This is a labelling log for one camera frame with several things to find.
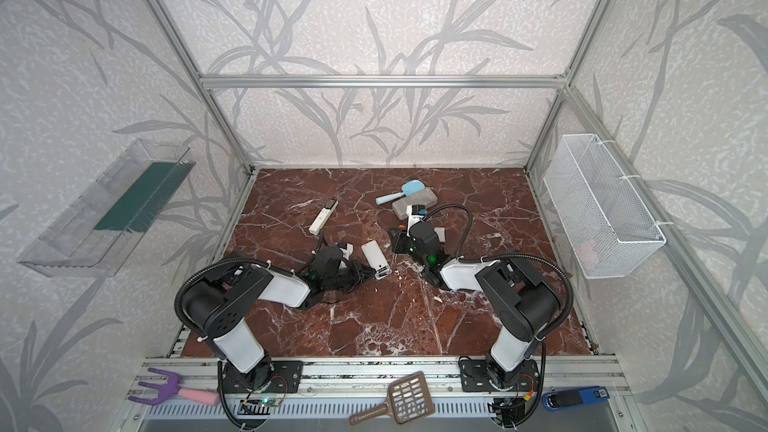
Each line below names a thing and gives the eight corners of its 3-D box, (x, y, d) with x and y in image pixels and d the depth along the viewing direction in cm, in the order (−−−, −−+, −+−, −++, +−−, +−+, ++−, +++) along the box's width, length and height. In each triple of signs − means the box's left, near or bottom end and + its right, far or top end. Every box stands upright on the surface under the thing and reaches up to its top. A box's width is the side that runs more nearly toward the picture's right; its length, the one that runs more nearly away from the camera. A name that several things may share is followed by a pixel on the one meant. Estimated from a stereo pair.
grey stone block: (399, 222, 106) (399, 217, 104) (390, 207, 111) (389, 202, 108) (438, 205, 111) (439, 199, 109) (428, 191, 116) (429, 186, 113)
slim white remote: (310, 233, 103) (308, 229, 101) (332, 202, 113) (331, 197, 110) (316, 236, 103) (314, 231, 101) (338, 204, 112) (337, 199, 110)
